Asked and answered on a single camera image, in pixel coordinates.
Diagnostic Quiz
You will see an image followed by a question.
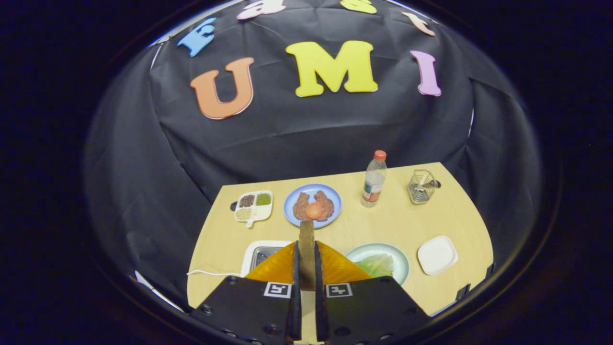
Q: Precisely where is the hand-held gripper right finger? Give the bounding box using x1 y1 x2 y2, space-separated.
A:
314 241 431 345

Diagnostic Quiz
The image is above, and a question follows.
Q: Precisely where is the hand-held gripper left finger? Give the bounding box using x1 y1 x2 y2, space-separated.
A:
191 241 303 345

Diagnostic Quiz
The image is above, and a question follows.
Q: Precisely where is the dark toasted bread slice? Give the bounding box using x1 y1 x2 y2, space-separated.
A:
298 219 317 292

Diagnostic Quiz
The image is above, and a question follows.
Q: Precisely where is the green lettuce leaf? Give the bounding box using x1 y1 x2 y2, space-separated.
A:
353 253 395 279

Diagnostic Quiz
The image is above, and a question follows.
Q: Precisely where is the white toaster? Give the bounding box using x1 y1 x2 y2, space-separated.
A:
240 240 294 277

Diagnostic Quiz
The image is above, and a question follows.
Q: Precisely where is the brown meat patty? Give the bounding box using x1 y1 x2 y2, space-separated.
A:
293 192 311 221
314 190 335 221

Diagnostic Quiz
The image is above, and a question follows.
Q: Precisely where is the white divided spice tray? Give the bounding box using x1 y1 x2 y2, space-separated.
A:
233 190 274 228

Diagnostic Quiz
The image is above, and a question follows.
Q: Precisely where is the blue round plate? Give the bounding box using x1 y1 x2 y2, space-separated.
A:
284 184 342 229

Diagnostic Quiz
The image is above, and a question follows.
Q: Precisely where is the pale green round plate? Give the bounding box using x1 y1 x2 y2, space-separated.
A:
344 242 410 287

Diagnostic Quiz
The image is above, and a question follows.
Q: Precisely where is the clear bottle with red cap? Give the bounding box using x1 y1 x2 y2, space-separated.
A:
361 150 387 207

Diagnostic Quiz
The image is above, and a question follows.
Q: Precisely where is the white square plate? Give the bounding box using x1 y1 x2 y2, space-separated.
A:
417 235 459 276

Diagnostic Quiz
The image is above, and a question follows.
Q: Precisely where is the white paper sheet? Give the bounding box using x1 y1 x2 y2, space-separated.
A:
134 271 185 313

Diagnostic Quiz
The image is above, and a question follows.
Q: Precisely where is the metal wire basket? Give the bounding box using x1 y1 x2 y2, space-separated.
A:
407 169 439 205

